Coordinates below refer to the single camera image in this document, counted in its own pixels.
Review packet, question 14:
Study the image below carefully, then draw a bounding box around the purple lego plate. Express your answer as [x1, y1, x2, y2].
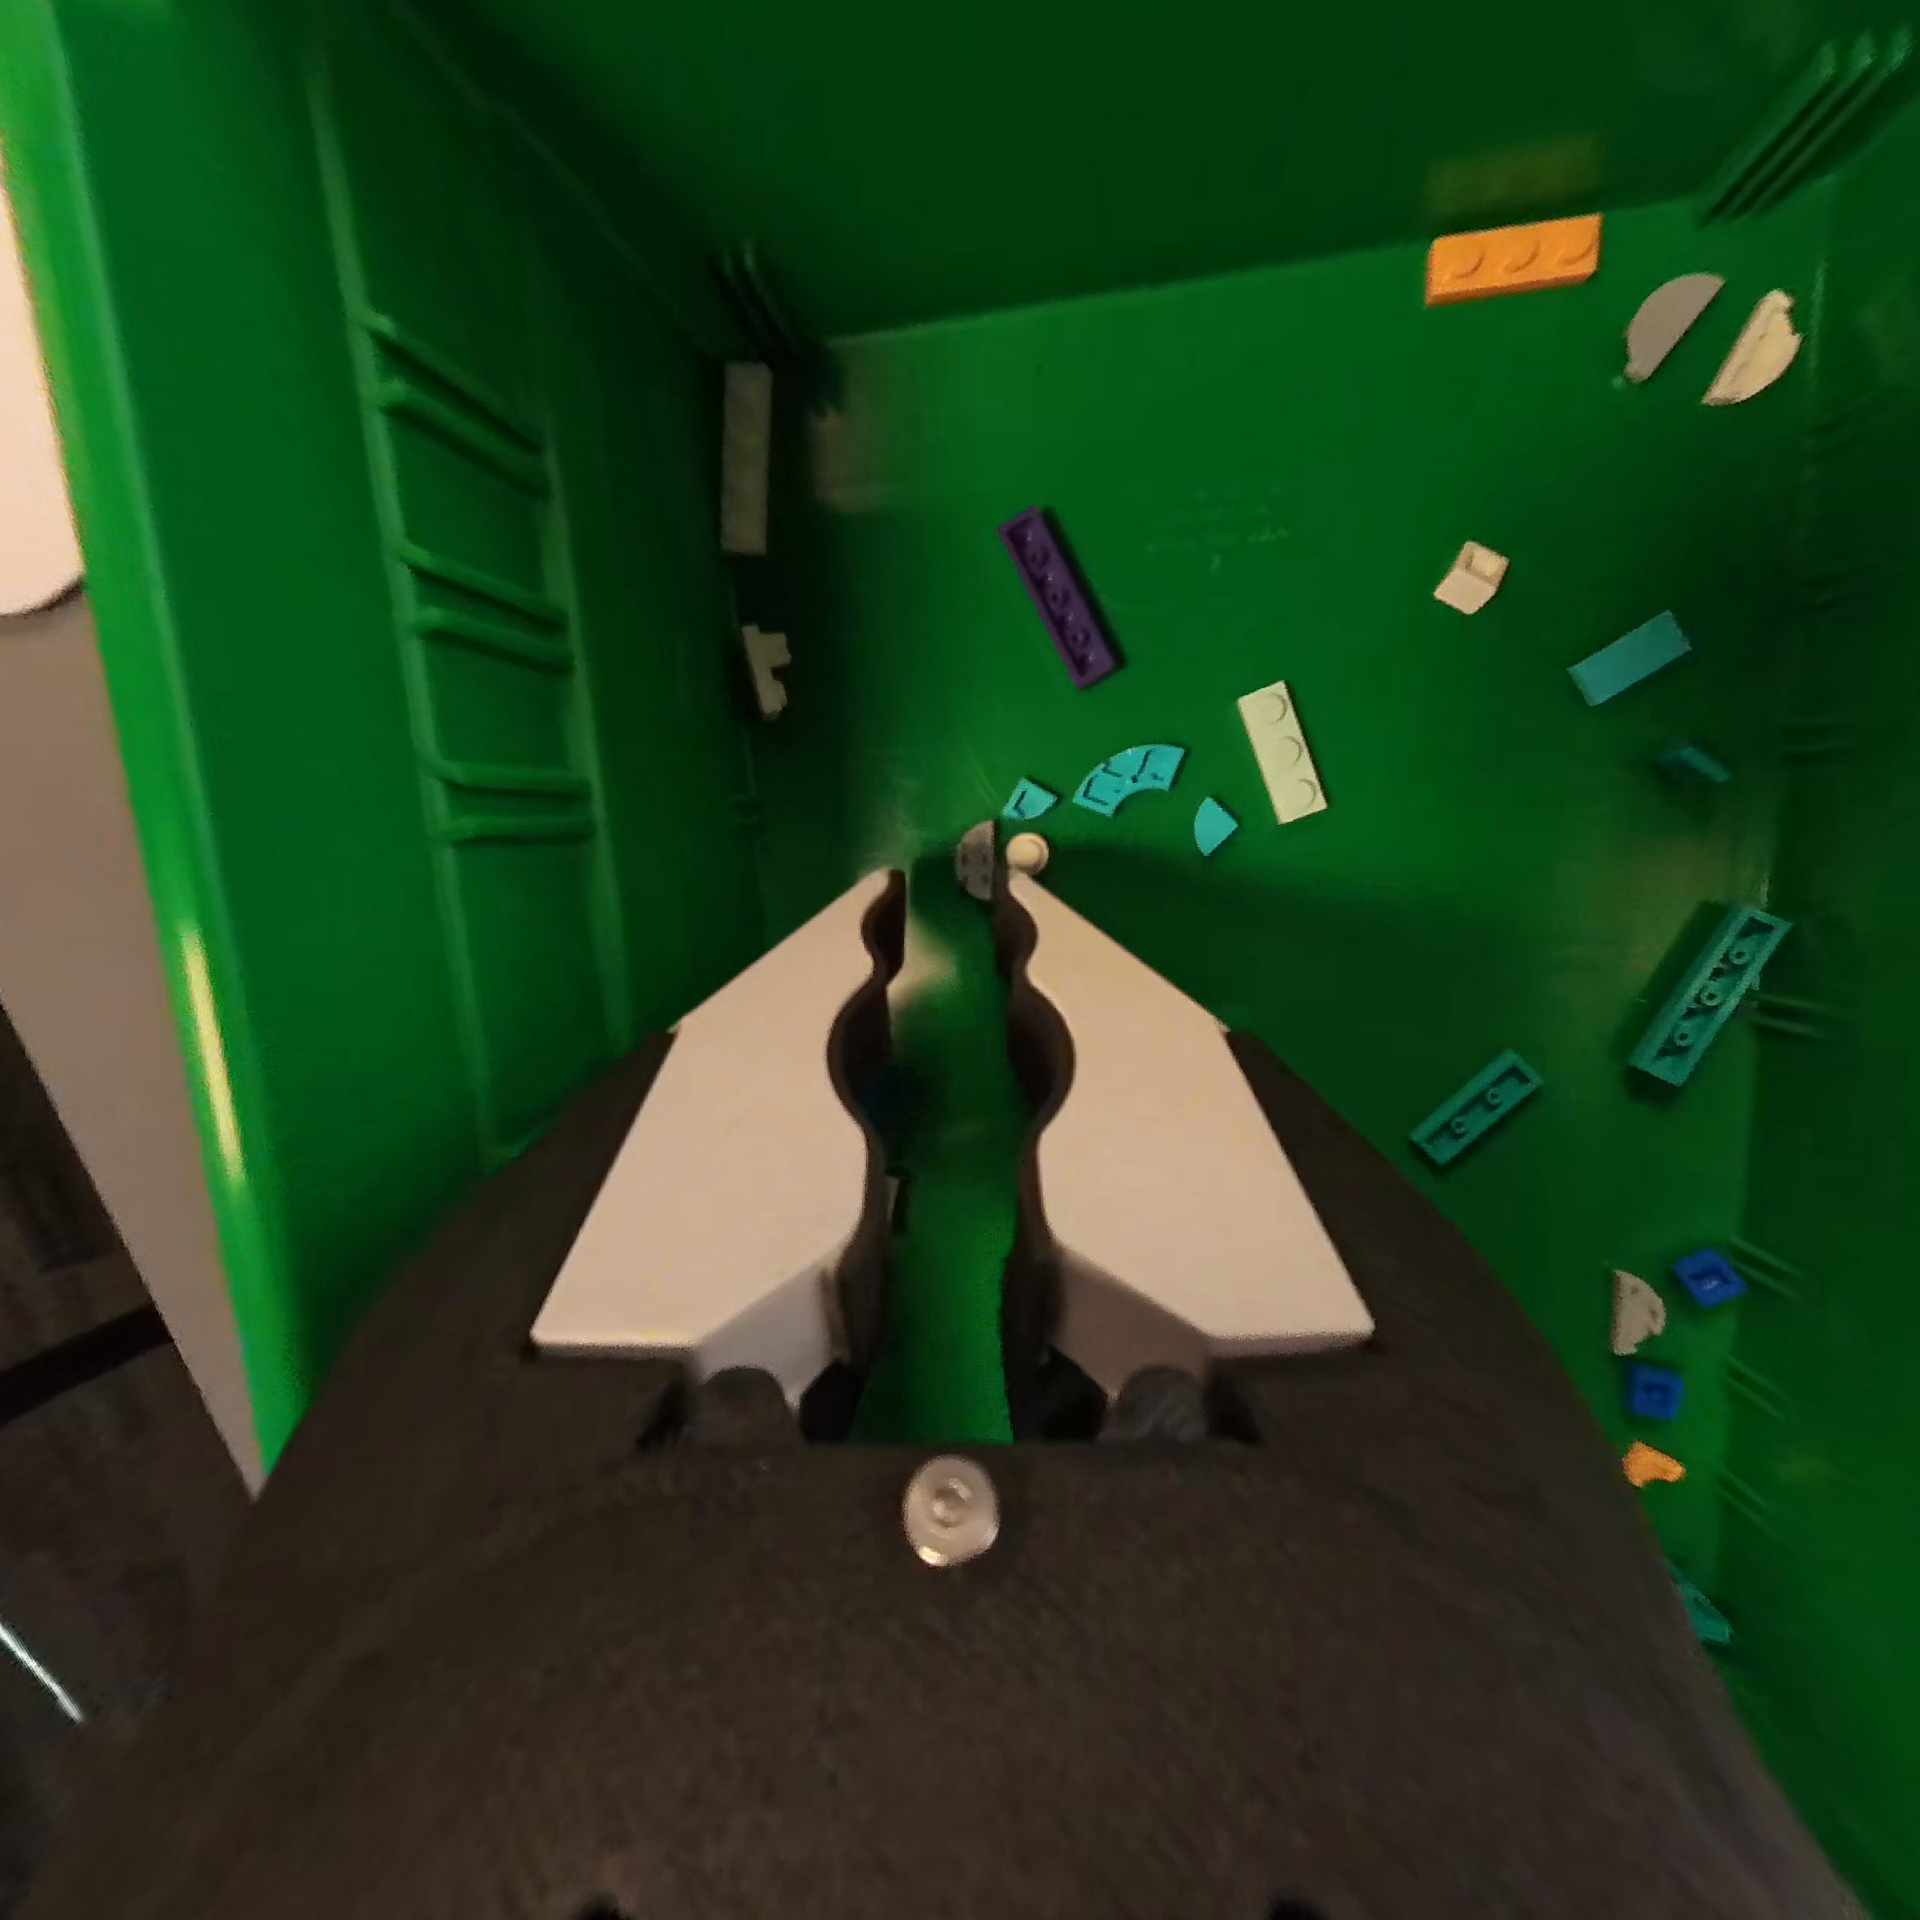
[996, 506, 1125, 689]

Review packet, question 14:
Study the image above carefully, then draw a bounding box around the teal curved lego tile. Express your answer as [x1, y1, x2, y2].
[1071, 741, 1187, 819]

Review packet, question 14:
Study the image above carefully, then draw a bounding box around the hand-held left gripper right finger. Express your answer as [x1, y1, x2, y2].
[992, 873, 1378, 1427]

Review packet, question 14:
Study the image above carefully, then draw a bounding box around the green plastic bin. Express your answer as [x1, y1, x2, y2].
[0, 0, 1920, 1920]

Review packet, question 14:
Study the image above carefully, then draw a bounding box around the long teal lego plate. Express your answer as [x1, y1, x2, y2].
[1625, 901, 1798, 1087]

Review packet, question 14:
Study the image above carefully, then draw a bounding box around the grey half-round lego tile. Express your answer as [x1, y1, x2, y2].
[1617, 271, 1727, 387]

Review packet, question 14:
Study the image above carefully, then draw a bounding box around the short teal lego plate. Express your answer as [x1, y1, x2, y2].
[1406, 1046, 1547, 1169]

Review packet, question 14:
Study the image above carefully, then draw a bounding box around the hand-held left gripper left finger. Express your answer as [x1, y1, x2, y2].
[528, 868, 911, 1418]

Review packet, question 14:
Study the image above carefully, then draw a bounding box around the long teal lego tile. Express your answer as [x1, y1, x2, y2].
[1565, 607, 1695, 707]

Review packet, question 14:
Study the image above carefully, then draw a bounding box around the orange lego plate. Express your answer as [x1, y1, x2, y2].
[1422, 213, 1604, 308]

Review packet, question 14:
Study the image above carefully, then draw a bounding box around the long white lego plate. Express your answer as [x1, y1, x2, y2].
[720, 359, 778, 556]

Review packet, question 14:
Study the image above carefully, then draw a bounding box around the pale green lego plate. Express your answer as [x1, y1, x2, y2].
[1237, 678, 1329, 826]

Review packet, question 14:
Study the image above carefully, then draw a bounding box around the white half-round lego piece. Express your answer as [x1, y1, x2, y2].
[1701, 288, 1804, 410]

